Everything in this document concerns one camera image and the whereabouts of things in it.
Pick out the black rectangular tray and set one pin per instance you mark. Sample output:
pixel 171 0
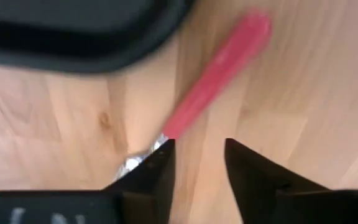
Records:
pixel 73 37

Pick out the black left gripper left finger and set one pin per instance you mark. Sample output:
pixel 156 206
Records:
pixel 154 186

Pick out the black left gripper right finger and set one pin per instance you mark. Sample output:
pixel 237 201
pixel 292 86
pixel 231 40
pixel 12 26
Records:
pixel 253 186

